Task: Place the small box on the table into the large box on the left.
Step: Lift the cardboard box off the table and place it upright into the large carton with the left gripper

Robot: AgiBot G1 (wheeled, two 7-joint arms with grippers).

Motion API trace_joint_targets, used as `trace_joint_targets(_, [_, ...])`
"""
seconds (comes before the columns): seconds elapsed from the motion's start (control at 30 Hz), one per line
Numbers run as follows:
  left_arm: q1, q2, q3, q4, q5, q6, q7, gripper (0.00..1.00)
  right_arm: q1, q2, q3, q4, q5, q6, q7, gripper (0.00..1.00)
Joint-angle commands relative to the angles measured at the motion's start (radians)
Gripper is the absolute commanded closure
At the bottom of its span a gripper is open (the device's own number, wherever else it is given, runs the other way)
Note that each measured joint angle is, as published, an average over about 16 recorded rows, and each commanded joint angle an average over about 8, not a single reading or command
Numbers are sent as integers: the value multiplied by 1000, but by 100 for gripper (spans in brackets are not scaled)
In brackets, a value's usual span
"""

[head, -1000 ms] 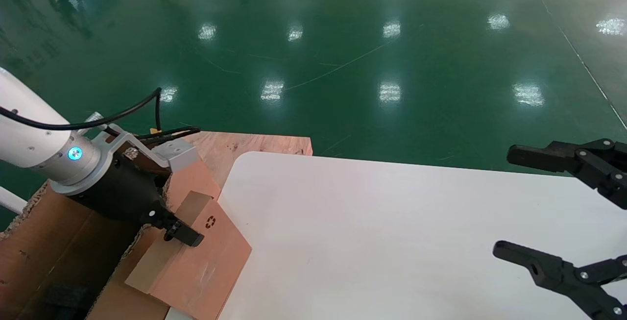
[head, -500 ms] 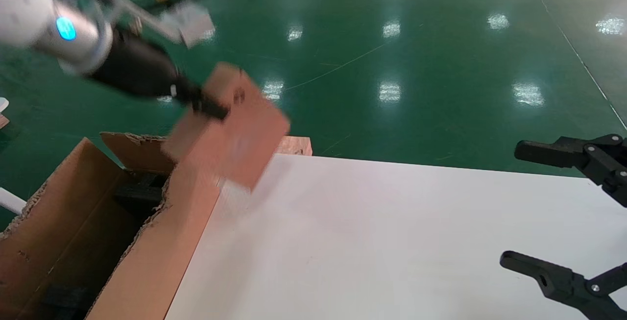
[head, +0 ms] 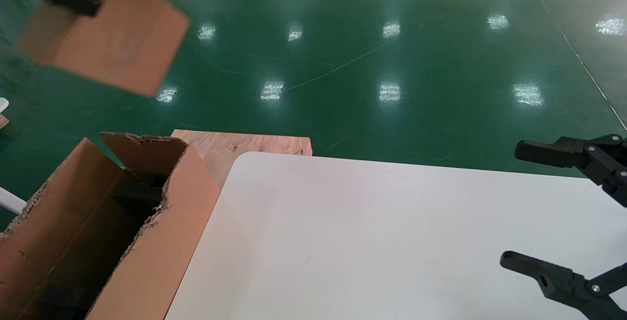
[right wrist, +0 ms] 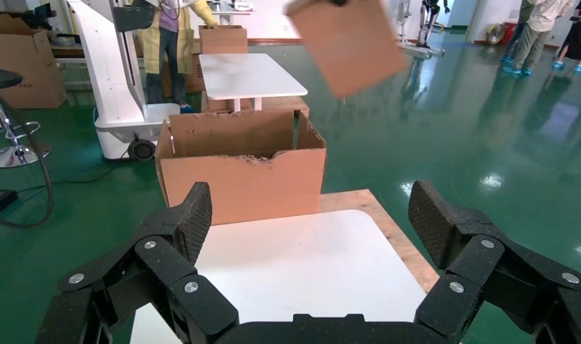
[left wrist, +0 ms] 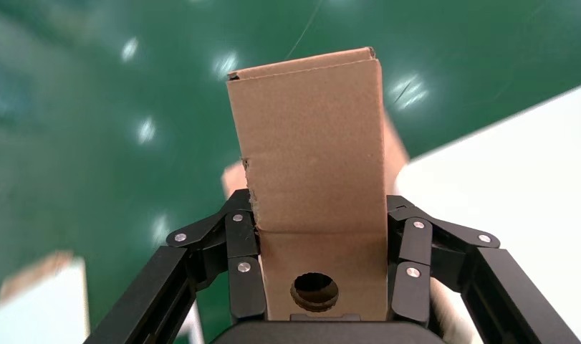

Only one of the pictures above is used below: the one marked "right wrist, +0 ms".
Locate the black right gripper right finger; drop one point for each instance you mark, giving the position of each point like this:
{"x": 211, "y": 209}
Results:
{"x": 480, "y": 266}

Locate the large torn cardboard box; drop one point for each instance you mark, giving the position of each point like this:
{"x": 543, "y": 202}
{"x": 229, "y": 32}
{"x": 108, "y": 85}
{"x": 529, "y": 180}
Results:
{"x": 247, "y": 190}

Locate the flat cardboard box under table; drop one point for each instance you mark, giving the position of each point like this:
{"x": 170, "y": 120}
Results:
{"x": 280, "y": 103}

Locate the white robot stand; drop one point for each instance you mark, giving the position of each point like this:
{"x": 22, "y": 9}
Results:
{"x": 420, "y": 51}

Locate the dark humanoid robot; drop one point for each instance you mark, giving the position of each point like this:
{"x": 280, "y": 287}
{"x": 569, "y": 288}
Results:
{"x": 430, "y": 19}

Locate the white background table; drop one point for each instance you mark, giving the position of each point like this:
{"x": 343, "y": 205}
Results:
{"x": 247, "y": 73}

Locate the small cardboard box with hole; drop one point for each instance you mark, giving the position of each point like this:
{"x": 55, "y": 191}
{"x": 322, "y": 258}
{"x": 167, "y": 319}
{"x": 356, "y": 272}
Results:
{"x": 347, "y": 42}

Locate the black chrome bar stool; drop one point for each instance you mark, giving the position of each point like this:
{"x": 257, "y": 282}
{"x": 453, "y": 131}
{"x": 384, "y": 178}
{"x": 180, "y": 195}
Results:
{"x": 0, "y": 78}

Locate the big closed cardboard box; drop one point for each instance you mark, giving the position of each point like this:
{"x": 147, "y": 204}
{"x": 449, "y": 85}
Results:
{"x": 24, "y": 66}

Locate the white wheeled robot column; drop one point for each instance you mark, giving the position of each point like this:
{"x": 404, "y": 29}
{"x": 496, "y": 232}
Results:
{"x": 110, "y": 71}

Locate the open cardboard box behind table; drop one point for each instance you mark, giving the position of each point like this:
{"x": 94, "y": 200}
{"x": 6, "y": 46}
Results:
{"x": 223, "y": 40}

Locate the wooden board under table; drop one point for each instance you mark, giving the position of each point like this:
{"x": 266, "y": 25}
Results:
{"x": 394, "y": 232}

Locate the yellow fan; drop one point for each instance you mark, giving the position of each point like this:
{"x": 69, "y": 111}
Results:
{"x": 496, "y": 33}

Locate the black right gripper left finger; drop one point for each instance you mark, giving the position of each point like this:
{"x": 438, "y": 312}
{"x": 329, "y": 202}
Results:
{"x": 162, "y": 270}

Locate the person in yellow coat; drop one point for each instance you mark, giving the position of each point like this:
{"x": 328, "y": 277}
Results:
{"x": 169, "y": 57}

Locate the person in black dress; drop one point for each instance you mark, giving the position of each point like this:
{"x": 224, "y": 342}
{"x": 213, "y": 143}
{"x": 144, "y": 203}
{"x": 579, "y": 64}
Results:
{"x": 579, "y": 33}

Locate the black equipment on box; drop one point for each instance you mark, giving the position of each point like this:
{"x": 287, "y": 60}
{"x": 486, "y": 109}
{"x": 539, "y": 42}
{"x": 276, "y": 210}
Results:
{"x": 34, "y": 19}

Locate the black power adapter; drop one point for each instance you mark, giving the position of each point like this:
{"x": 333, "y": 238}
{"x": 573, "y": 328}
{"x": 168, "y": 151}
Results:
{"x": 0, "y": 199}

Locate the red bin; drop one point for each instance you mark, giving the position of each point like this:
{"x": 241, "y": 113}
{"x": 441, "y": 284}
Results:
{"x": 510, "y": 31}

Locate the person in olive jacket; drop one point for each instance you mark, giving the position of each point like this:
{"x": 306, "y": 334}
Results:
{"x": 525, "y": 9}

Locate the person in beige shirt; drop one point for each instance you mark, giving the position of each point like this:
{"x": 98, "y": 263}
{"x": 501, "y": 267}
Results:
{"x": 546, "y": 14}

